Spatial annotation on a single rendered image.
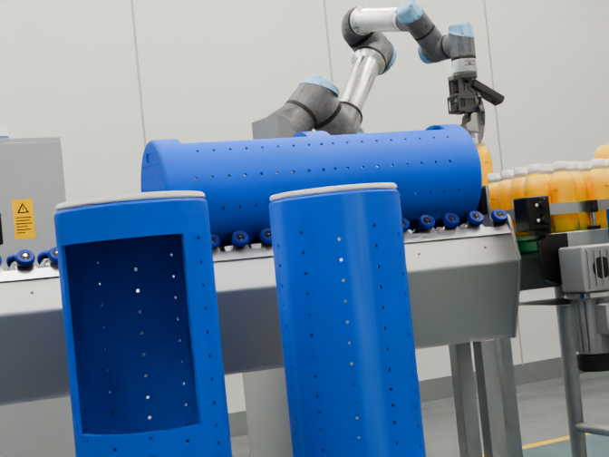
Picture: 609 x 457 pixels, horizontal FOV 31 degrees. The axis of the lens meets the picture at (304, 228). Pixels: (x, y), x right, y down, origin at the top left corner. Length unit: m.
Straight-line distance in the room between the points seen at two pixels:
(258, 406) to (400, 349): 1.10
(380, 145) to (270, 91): 3.14
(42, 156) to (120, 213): 2.21
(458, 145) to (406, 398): 0.91
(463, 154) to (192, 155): 0.75
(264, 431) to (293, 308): 1.08
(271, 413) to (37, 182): 1.38
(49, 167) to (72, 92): 1.46
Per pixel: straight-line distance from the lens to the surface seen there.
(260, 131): 3.33
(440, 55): 3.39
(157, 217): 1.92
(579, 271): 2.88
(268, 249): 2.73
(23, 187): 4.09
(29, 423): 4.08
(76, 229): 1.96
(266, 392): 3.24
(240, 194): 2.69
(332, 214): 2.22
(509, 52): 6.97
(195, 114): 5.76
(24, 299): 2.58
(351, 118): 3.42
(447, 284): 2.92
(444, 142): 2.96
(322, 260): 2.22
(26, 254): 2.61
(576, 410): 3.51
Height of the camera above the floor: 0.88
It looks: 2 degrees up
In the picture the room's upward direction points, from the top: 6 degrees counter-clockwise
